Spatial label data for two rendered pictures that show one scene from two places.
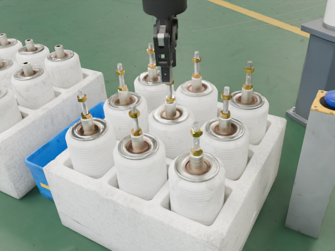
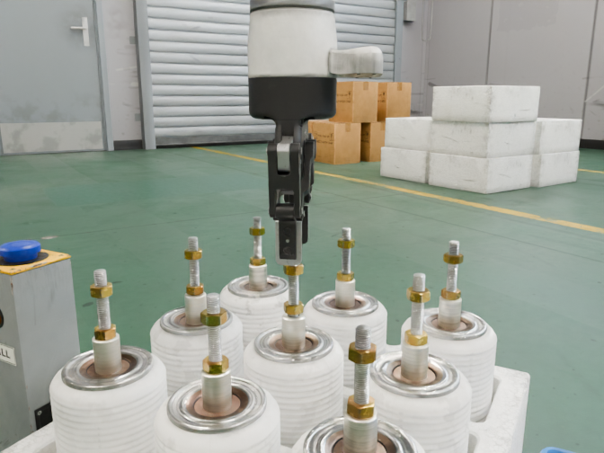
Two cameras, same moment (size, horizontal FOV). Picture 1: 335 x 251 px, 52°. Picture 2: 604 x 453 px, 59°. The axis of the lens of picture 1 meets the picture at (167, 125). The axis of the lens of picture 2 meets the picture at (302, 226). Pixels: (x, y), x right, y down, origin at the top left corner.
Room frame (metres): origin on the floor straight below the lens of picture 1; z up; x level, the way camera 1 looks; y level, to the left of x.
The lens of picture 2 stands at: (1.07, -0.03, 0.48)
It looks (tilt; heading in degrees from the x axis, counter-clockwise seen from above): 13 degrees down; 176
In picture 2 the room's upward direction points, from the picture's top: straight up
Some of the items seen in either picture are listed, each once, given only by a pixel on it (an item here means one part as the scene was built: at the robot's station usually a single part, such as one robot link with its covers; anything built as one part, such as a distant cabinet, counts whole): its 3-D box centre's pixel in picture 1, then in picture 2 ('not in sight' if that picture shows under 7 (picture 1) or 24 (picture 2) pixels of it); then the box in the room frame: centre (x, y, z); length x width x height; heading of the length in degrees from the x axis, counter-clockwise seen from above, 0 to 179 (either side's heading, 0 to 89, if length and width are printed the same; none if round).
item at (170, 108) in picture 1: (170, 108); (293, 331); (0.59, -0.01, 0.26); 0.02 x 0.02 x 0.03
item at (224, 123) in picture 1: (225, 123); (196, 308); (0.53, -0.11, 0.26); 0.02 x 0.02 x 0.03
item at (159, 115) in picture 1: (171, 114); (293, 343); (0.59, -0.01, 0.25); 0.08 x 0.08 x 0.01
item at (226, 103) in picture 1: (226, 105); (194, 272); (0.53, -0.11, 0.30); 0.01 x 0.01 x 0.08
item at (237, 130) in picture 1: (224, 129); (196, 320); (0.53, -0.11, 0.25); 0.08 x 0.08 x 0.01
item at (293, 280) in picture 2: (169, 90); (293, 289); (0.59, -0.01, 0.31); 0.01 x 0.01 x 0.08
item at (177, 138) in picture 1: (172, 148); (294, 428); (0.59, -0.01, 0.16); 0.10 x 0.10 x 0.18
